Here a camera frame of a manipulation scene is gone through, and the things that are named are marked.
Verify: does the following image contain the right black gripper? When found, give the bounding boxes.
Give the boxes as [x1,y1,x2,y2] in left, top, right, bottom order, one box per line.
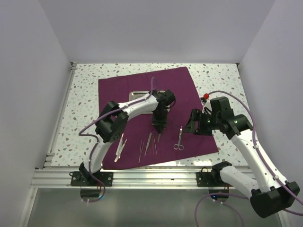
[183,108,221,136]

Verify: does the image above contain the steel tweezers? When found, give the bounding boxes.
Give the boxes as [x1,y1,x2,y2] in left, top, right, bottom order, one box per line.
[144,132,152,156]

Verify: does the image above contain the thin pointed tweezers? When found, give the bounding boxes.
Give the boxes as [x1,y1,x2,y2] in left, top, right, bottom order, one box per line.
[152,132,157,155]

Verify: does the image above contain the purple surgical cloth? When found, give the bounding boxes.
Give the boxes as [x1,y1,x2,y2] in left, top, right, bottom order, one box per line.
[98,67,218,170]

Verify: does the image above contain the thin fine tweezers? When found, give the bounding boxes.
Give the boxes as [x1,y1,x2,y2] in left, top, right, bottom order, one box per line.
[138,140,145,163]

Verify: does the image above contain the steel scalpel handle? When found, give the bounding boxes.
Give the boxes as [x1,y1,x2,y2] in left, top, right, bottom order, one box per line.
[116,134,124,157]
[114,140,127,162]

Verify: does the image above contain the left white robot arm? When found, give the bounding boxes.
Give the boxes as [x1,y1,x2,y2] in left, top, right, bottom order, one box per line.
[79,90,176,186]

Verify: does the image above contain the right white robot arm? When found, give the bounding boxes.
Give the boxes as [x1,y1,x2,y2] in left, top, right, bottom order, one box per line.
[183,97,300,218]

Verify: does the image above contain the steel instrument tray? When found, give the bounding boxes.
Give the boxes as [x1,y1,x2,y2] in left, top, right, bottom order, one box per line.
[129,90,165,114]

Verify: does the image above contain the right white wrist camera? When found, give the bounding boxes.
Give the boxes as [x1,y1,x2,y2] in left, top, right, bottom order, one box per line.
[200,93,212,112]

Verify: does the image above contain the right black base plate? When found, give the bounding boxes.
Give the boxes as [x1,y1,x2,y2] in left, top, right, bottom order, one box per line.
[196,167,227,187]

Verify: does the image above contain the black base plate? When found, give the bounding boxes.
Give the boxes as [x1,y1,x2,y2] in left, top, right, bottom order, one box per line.
[196,167,227,187]
[69,171,114,187]

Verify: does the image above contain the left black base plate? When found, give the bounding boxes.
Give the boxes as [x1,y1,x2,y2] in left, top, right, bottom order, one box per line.
[69,171,114,187]

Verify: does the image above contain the aluminium mounting rail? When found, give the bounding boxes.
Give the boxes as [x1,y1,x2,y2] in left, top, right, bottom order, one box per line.
[30,166,258,190]

